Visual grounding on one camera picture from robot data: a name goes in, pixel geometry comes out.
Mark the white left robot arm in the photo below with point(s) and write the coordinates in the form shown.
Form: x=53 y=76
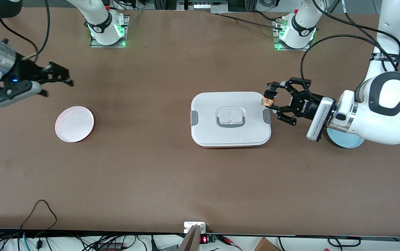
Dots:
x=391 y=108

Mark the white lidded storage box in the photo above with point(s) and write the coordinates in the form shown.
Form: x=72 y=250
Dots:
x=231 y=134

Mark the red black clip leads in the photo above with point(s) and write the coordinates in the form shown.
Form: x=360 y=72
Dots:
x=229 y=241

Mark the white lit device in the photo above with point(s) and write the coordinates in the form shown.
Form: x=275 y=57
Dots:
x=206 y=6

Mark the light blue round plate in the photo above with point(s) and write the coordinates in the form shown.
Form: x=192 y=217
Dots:
x=346 y=143

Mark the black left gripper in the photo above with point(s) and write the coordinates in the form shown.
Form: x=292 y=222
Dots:
x=306 y=106

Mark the brown cardboard box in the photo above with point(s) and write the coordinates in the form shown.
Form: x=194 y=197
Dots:
x=266 y=245

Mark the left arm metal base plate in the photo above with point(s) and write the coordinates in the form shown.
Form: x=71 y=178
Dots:
x=278 y=47

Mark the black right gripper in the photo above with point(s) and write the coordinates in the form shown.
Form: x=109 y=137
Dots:
x=28 y=70

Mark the white metal bracket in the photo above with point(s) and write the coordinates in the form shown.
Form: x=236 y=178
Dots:
x=190 y=226

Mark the aluminium profile bar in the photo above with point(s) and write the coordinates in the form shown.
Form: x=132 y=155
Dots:
x=191 y=242

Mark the red display circuit board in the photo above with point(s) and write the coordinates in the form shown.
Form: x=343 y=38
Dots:
x=205 y=239

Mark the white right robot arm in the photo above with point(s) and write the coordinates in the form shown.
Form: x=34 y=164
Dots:
x=99 y=21

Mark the pink round plate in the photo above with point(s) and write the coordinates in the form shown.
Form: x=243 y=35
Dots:
x=74 y=124

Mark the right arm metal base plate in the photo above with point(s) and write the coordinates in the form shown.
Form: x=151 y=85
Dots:
x=123 y=42

